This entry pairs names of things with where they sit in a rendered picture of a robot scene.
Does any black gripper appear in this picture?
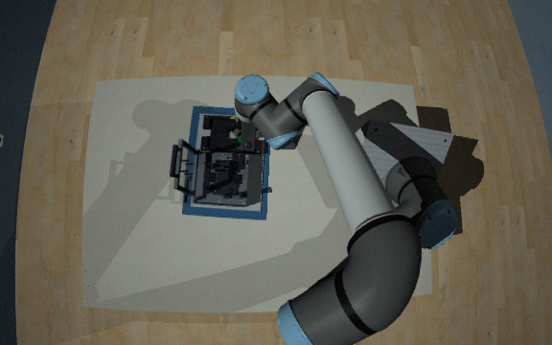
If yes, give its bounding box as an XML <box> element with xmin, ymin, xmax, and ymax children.
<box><xmin>231</xmin><ymin>118</ymin><xmax>261</xmax><ymax>138</ymax></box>

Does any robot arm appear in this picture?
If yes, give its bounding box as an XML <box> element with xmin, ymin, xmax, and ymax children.
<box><xmin>233</xmin><ymin>72</ymin><xmax>457</xmax><ymax>345</ymax></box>

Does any green circuit board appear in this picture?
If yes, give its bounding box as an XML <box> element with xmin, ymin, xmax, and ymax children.
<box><xmin>235</xmin><ymin>132</ymin><xmax>241</xmax><ymax>150</ymax></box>

